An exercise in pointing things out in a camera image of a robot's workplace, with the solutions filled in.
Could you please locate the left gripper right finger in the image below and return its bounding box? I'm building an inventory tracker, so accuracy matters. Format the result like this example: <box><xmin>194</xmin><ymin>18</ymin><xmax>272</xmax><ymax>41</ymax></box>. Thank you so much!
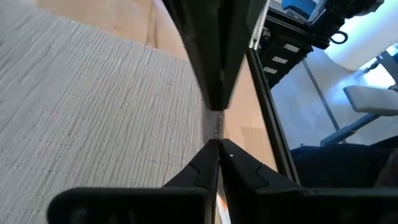
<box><xmin>220</xmin><ymin>139</ymin><xmax>398</xmax><ymax>224</ymax></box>

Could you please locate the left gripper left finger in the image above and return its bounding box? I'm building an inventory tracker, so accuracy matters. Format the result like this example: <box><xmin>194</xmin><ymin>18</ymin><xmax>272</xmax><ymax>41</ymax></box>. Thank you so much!
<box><xmin>46</xmin><ymin>139</ymin><xmax>220</xmax><ymax>224</ymax></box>

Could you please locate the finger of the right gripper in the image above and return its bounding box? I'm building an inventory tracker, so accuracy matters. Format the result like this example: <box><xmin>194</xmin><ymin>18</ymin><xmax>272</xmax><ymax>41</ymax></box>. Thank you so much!
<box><xmin>222</xmin><ymin>0</ymin><xmax>270</xmax><ymax>111</ymax></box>
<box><xmin>161</xmin><ymin>0</ymin><xmax>223</xmax><ymax>111</ymax></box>

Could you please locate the black box with white labels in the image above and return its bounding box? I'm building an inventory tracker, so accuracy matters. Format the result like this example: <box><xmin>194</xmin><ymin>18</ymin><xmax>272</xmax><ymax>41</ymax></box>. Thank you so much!
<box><xmin>257</xmin><ymin>6</ymin><xmax>315</xmax><ymax>90</ymax></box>

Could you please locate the blue object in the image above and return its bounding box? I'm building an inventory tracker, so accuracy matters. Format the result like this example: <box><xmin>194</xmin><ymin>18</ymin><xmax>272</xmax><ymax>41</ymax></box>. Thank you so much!
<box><xmin>281</xmin><ymin>0</ymin><xmax>318</xmax><ymax>19</ymax></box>

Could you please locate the grey woven placemat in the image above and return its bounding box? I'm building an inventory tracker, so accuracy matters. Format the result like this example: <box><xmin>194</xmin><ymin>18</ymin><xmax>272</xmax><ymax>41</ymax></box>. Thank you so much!
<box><xmin>0</xmin><ymin>0</ymin><xmax>225</xmax><ymax>224</ymax></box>

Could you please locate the white rounded object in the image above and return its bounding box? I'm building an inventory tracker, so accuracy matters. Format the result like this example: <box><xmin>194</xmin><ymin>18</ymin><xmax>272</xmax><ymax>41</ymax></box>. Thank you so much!
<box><xmin>323</xmin><ymin>0</ymin><xmax>398</xmax><ymax>72</ymax></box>

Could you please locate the grey padded bench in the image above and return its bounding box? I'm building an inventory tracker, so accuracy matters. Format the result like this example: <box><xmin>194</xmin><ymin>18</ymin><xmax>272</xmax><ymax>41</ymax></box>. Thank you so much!
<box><xmin>320</xmin><ymin>85</ymin><xmax>398</xmax><ymax>147</ymax></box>

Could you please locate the black equipment with ring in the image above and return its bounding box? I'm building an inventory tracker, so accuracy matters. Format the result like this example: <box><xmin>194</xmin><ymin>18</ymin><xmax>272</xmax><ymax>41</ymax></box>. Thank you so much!
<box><xmin>307</xmin><ymin>0</ymin><xmax>385</xmax><ymax>50</ymax></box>

